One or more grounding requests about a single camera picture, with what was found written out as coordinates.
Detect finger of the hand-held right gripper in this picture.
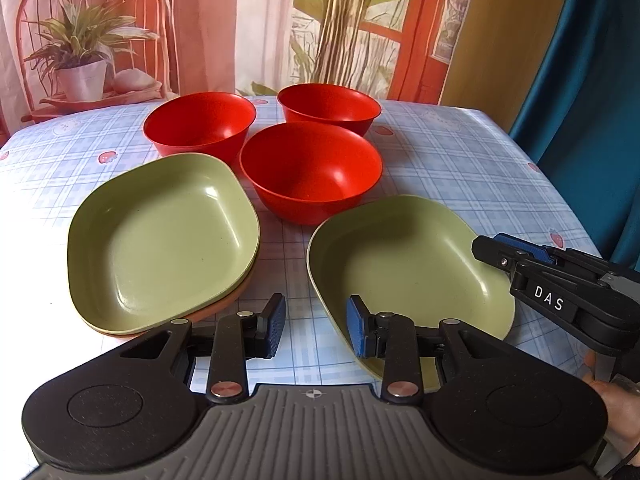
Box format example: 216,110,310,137
471,234,532,281
494,233,563,266

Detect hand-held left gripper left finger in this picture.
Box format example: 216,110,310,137
120,293,287,406

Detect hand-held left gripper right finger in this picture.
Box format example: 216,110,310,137
347,294,507,405

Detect green plate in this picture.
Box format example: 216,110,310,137
306,195,517,381
66,152,262,332
75,237,263,337

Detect person's right hand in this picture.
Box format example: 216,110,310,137
582,351,640,461

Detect orange plate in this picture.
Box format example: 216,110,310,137
97,265,257,339

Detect checkered strawberry tablecloth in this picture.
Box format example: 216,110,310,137
0,94,615,361

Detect red bowl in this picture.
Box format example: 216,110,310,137
143,91,257,159
277,84,383,139
239,121,384,226

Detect blue curtain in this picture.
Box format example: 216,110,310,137
507,0,640,267

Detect printed plant backdrop cloth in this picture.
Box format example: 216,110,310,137
0,0,477,133

